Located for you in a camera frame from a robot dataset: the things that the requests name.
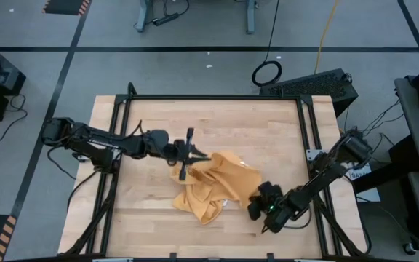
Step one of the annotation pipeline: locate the white paper label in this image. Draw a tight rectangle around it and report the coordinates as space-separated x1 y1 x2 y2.
346 163 382 203

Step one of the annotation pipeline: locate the black power strip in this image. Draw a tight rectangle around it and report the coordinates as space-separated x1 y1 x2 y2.
153 12 180 27

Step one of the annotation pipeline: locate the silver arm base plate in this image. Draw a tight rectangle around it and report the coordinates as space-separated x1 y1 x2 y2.
306 148 327 161

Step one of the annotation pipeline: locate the yellow cable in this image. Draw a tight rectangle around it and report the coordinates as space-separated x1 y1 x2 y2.
314 0 340 74

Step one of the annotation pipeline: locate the long black coiled cable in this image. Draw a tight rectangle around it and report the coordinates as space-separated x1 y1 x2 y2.
251 0 283 87

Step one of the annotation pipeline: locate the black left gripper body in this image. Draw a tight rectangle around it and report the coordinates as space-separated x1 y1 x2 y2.
166 127 196 181

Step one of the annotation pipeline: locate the black caster wheel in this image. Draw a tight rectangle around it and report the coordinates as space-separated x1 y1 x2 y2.
402 242 418 256

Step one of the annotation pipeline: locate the black perforated computer tower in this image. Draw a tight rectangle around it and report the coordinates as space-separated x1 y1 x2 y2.
259 68 359 118

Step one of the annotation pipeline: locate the black metal table frame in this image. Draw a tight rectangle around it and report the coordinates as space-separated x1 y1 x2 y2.
58 82 372 262

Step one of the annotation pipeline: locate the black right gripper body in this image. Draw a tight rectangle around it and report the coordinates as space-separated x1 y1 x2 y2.
247 181 284 221

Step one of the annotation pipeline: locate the grey desk leg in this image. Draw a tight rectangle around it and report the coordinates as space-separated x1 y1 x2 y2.
135 0 154 33
245 0 258 35

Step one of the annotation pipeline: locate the black floor cable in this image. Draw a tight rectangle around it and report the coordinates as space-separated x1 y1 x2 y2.
0 93 28 143

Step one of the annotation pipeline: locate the black side table base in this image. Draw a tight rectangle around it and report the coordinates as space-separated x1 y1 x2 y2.
351 134 419 194

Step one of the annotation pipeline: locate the orange waffle weave towel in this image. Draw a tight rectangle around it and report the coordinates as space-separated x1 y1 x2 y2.
169 151 263 226

